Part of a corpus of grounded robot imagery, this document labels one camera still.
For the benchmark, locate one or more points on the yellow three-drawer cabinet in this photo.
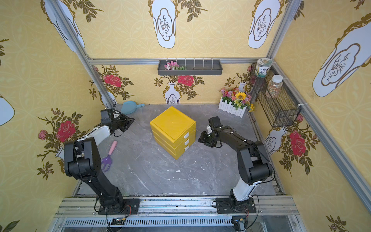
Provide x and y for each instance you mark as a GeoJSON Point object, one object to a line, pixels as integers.
{"type": "Point", "coordinates": [174, 131]}

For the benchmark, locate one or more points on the clear jar white lid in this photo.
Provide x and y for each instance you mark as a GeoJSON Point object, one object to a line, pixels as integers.
{"type": "Point", "coordinates": [274, 86]}

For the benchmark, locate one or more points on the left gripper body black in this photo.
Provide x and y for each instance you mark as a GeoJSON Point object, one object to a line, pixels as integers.
{"type": "Point", "coordinates": [121, 123]}

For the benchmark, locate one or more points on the black wire wall basket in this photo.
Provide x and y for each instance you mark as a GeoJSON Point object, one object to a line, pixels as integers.
{"type": "Point", "coordinates": [281, 110]}

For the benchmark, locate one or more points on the jar with green label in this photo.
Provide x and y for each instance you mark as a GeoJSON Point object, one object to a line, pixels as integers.
{"type": "Point", "coordinates": [263, 66]}

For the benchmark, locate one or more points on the grey wall shelf tray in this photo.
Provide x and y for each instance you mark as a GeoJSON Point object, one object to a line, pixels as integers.
{"type": "Point", "coordinates": [192, 67]}

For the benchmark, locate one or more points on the pink flowers in tray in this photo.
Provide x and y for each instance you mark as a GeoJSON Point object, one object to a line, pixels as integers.
{"type": "Point", "coordinates": [173, 65]}

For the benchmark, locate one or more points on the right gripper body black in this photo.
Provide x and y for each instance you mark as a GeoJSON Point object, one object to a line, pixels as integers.
{"type": "Point", "coordinates": [207, 137]}

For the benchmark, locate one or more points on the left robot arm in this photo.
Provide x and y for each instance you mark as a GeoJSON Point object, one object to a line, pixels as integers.
{"type": "Point", "coordinates": [83, 162]}

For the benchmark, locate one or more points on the light blue watering scoop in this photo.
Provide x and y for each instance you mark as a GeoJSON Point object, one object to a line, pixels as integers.
{"type": "Point", "coordinates": [130, 107]}

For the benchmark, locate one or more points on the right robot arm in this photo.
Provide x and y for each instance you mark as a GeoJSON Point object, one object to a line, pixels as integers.
{"type": "Point", "coordinates": [252, 159]}

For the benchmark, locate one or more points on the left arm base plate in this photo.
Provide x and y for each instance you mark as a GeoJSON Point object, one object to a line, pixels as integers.
{"type": "Point", "coordinates": [119, 207]}

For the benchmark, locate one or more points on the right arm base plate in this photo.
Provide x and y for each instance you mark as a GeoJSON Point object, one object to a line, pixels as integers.
{"type": "Point", "coordinates": [232, 206]}

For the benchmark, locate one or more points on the white picket fence flower planter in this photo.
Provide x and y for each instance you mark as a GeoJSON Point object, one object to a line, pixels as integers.
{"type": "Point", "coordinates": [235, 102]}

